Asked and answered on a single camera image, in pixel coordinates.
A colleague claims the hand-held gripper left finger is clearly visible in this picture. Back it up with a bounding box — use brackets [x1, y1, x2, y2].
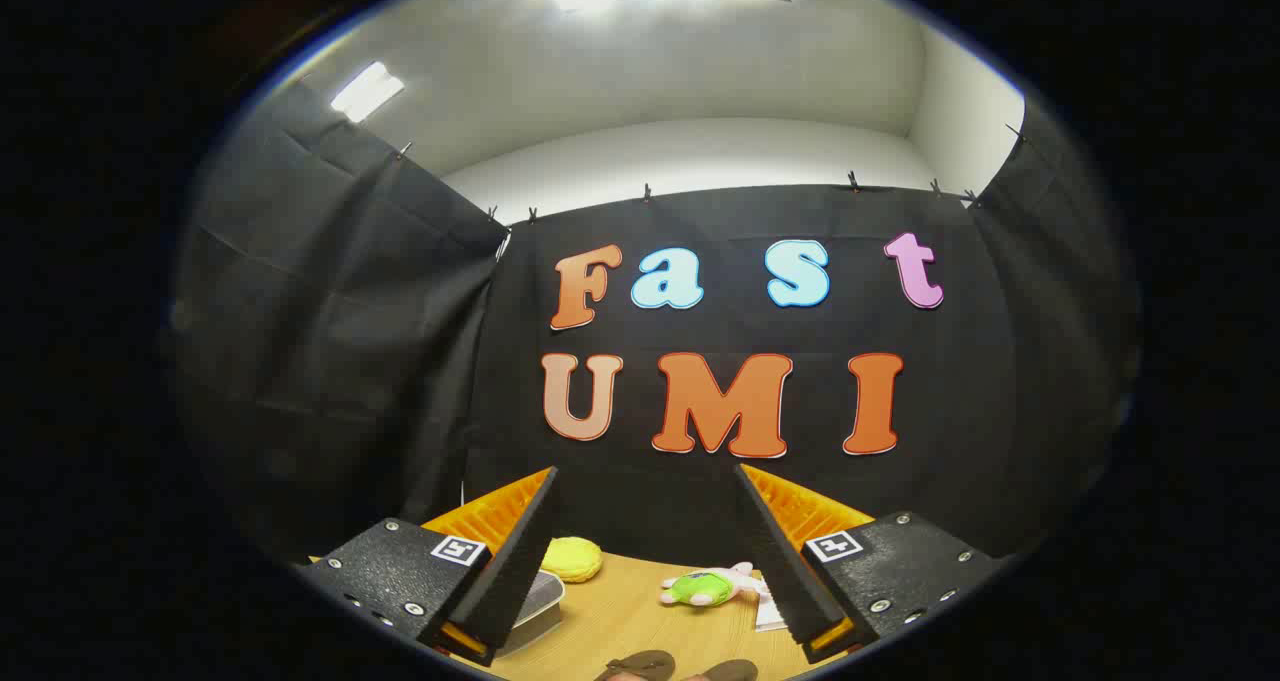
[298, 466, 561, 667]

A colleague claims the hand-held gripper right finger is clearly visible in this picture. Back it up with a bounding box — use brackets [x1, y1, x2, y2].
[735, 463, 1004, 664]

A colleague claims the grey fabric storage box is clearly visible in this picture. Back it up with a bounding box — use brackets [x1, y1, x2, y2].
[495, 569, 566, 659]

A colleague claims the white book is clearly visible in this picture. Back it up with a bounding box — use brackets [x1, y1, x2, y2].
[755, 576, 791, 632]

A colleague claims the yellow round plush toy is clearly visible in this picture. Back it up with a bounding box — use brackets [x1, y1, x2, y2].
[540, 537, 604, 584]

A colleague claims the green and pink plush toy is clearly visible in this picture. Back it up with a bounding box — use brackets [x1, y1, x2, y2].
[660, 562, 766, 607]

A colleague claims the black backdrop cloth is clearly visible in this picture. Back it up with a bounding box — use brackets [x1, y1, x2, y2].
[165, 81, 1141, 572]

